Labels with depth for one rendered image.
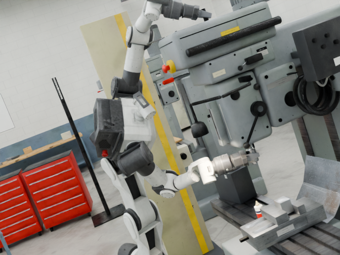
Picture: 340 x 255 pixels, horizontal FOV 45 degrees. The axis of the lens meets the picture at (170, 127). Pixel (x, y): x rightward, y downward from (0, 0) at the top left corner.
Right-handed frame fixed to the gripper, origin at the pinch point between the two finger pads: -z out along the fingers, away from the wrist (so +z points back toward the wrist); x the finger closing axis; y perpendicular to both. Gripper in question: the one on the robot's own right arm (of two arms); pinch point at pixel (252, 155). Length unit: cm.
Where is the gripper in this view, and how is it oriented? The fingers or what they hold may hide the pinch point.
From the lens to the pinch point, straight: 199.9
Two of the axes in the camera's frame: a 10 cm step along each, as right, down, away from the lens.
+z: -9.4, 3.2, 0.8
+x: 0.2, -1.7, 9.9
